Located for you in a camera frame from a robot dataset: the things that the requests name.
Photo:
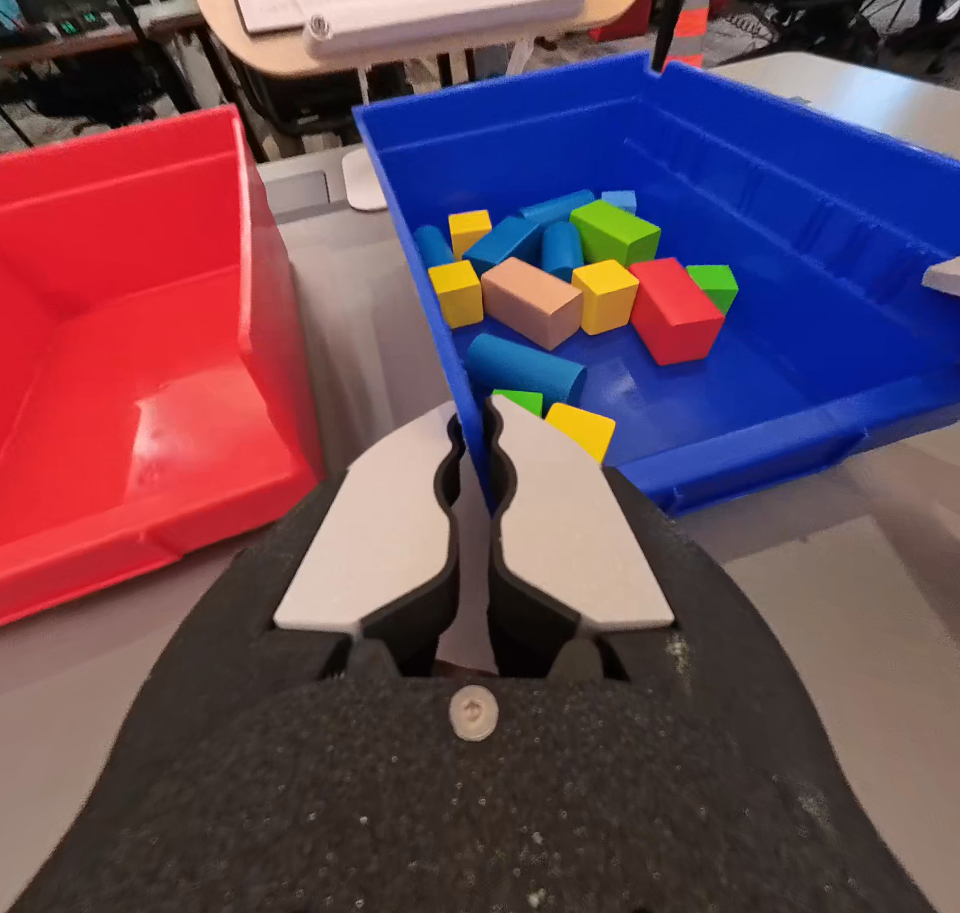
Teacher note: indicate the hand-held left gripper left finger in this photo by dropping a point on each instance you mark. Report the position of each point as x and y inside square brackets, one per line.
[368, 541]

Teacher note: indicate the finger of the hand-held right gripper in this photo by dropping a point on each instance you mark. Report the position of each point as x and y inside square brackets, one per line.
[945, 274]

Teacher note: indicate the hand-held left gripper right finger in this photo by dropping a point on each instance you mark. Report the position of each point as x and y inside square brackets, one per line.
[582, 538]

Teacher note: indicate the blue plastic bin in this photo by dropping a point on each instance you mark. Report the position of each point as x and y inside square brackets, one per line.
[810, 283]

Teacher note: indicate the natural wooden block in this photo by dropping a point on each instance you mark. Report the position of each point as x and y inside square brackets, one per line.
[531, 301]

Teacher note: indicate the red wooden block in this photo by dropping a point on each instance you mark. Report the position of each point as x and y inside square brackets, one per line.
[675, 310]

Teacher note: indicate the red plastic bin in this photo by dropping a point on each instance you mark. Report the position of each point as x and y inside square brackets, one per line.
[135, 373]

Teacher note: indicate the long green wooden block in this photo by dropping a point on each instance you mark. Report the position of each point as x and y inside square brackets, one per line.
[615, 234]

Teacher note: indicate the light blue wooden cube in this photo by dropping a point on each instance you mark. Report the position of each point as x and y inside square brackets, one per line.
[618, 201]

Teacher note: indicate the small green wooden block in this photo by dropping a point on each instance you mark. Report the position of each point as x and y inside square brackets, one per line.
[519, 402]

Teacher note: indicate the orange striped bar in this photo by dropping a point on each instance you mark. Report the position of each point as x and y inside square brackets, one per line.
[690, 6]

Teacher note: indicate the black keyboard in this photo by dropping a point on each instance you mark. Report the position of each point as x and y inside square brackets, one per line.
[83, 21]

